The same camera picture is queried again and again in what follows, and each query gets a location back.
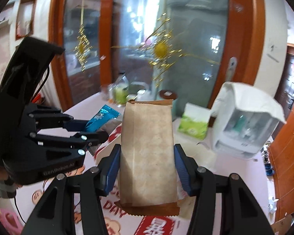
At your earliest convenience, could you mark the glass door gold ornament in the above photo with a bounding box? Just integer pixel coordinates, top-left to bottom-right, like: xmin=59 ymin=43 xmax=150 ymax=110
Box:
xmin=49 ymin=0 xmax=265 ymax=118

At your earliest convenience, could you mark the blue snack packet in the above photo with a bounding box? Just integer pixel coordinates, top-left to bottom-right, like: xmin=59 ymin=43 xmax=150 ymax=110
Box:
xmin=85 ymin=104 xmax=122 ymax=157

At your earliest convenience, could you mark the wooden wall cabinet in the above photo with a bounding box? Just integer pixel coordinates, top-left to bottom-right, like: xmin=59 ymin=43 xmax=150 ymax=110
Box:
xmin=269 ymin=100 xmax=294 ymax=223

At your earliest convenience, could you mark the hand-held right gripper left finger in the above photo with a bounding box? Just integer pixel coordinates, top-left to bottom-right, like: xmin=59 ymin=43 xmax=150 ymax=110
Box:
xmin=21 ymin=144 xmax=122 ymax=235

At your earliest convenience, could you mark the cardboard box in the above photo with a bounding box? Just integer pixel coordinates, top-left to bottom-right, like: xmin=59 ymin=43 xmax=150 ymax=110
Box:
xmin=271 ymin=214 xmax=293 ymax=235

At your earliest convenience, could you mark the pink stool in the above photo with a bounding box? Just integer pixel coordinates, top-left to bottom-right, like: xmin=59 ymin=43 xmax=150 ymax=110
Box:
xmin=0 ymin=207 xmax=24 ymax=235

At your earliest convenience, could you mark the clear bottle green label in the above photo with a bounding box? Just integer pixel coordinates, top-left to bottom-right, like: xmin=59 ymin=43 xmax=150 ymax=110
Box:
xmin=113 ymin=71 xmax=130 ymax=106

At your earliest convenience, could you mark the teal canister brown lid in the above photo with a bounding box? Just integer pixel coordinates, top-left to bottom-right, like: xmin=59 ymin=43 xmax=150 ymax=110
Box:
xmin=159 ymin=89 xmax=187 ymax=121

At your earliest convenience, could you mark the green tissue box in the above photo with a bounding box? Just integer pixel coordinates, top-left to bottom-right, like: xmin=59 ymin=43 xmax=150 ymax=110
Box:
xmin=178 ymin=103 xmax=211 ymax=140

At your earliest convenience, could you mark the beige wafer packet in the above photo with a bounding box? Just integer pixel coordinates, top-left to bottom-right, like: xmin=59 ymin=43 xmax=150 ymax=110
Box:
xmin=119 ymin=99 xmax=180 ymax=216

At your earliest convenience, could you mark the white countertop dish cabinet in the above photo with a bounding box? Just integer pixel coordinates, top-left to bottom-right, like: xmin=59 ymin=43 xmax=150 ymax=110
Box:
xmin=211 ymin=81 xmax=287 ymax=160

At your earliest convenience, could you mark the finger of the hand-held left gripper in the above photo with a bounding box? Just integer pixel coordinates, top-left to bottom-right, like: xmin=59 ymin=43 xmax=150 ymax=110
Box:
xmin=27 ymin=104 xmax=89 ymax=132
xmin=29 ymin=130 xmax=110 ymax=156

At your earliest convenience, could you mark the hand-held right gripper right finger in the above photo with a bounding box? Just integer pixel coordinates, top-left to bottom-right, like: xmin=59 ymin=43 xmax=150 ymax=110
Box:
xmin=174 ymin=144 xmax=270 ymax=235

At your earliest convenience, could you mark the white squeeze bottle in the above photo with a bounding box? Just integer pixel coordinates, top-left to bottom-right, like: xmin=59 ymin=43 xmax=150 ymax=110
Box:
xmin=130 ymin=81 xmax=151 ymax=102

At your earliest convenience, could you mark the small white kettle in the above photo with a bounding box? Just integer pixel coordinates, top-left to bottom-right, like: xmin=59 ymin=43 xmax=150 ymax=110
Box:
xmin=268 ymin=196 xmax=281 ymax=213

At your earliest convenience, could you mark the black cable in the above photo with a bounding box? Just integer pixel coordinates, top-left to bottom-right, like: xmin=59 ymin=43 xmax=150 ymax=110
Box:
xmin=13 ymin=192 xmax=27 ymax=224

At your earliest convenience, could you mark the framed wall picture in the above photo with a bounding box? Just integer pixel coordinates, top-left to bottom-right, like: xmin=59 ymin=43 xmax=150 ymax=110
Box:
xmin=16 ymin=0 xmax=37 ymax=40

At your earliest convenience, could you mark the metal can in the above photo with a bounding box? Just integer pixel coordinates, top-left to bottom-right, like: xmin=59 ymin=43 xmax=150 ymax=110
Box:
xmin=100 ymin=84 xmax=113 ymax=101

